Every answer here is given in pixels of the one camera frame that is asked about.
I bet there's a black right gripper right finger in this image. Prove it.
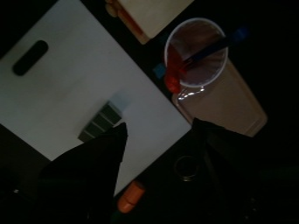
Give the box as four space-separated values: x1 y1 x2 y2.
170 116 281 224

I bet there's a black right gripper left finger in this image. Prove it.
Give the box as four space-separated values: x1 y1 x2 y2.
22 122 129 224

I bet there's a dark green sushi roll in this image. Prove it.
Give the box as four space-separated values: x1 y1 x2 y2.
77 101 124 143

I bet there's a white plastic cutting board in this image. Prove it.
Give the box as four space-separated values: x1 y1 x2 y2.
0 0 192 198

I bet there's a wooden toy sandwich board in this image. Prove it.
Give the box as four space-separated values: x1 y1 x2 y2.
103 0 196 46

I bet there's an orange toy carrot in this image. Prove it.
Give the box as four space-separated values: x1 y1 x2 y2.
116 179 146 214

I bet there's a clear plastic cup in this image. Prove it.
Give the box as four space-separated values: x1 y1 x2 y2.
162 17 229 88

